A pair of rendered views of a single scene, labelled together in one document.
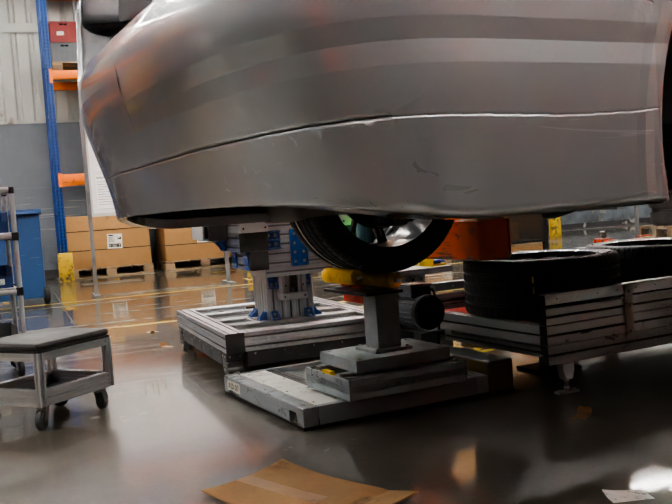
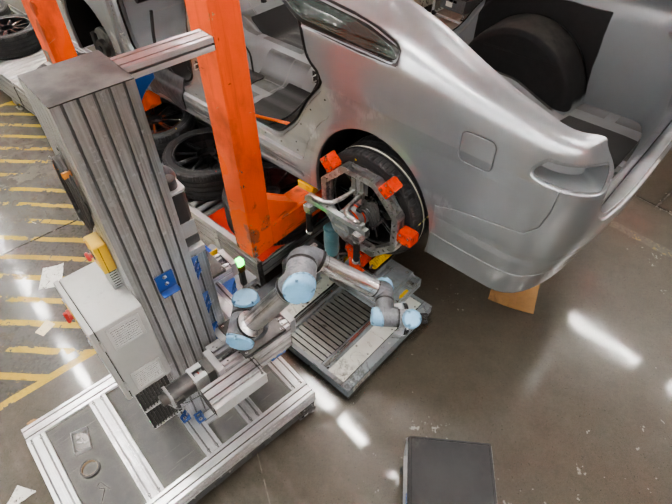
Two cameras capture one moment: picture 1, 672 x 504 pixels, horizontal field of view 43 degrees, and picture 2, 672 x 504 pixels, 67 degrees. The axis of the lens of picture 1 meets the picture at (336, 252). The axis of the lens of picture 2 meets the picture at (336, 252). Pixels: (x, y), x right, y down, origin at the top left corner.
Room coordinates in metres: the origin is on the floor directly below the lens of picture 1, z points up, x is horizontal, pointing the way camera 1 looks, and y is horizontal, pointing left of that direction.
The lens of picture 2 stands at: (4.28, 1.86, 2.73)
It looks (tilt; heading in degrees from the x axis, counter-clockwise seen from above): 46 degrees down; 249
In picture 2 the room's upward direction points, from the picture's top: 1 degrees counter-clockwise
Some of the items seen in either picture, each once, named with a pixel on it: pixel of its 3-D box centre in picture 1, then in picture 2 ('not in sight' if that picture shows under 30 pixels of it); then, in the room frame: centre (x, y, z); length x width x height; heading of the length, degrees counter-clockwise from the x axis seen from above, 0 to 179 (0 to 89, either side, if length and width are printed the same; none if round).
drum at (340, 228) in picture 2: not in sight; (352, 217); (3.46, -0.05, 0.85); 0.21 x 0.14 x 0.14; 27
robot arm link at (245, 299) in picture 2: not in sight; (246, 306); (4.16, 0.44, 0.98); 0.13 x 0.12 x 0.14; 67
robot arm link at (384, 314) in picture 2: not in sight; (384, 313); (3.67, 0.77, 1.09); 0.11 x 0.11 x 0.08; 67
